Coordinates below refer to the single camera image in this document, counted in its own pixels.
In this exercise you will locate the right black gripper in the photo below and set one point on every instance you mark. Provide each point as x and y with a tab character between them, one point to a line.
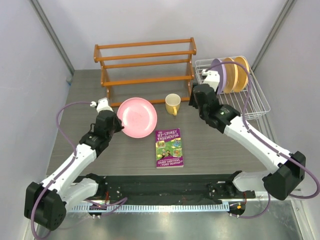
193	101

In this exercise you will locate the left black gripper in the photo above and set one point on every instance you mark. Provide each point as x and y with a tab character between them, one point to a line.
119	126

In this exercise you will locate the pink plate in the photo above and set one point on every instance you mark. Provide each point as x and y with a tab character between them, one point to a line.
139	117

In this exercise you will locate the purple plate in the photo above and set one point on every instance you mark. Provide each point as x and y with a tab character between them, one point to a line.
222	74

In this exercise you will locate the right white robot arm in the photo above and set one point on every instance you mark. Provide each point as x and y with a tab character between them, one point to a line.
284	170

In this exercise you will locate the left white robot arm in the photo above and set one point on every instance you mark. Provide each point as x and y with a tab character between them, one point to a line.
48	202

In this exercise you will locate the orange wooden shelf rack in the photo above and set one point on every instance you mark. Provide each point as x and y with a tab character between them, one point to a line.
173	63

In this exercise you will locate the yellow mug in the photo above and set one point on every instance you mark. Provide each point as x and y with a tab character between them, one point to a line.
172	103

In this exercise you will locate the front yellow plate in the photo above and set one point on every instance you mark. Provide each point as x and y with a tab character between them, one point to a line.
231	75

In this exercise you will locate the yellow plate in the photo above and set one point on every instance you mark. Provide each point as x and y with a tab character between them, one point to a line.
242	79
231	75

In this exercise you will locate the back yellow plate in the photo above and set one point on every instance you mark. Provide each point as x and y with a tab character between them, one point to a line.
242	79

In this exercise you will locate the purple treehouse book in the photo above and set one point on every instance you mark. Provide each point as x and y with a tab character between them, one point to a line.
168	149

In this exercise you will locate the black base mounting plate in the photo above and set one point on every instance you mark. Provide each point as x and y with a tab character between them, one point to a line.
169	190

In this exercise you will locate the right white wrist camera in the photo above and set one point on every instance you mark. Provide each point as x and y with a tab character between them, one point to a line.
210	77

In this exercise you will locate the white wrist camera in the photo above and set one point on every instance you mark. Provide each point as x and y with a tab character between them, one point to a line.
210	77
101	105

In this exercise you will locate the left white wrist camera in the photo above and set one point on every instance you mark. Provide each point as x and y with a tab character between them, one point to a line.
101	105

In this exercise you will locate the white slotted cable duct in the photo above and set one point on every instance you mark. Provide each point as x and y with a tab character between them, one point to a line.
89	208

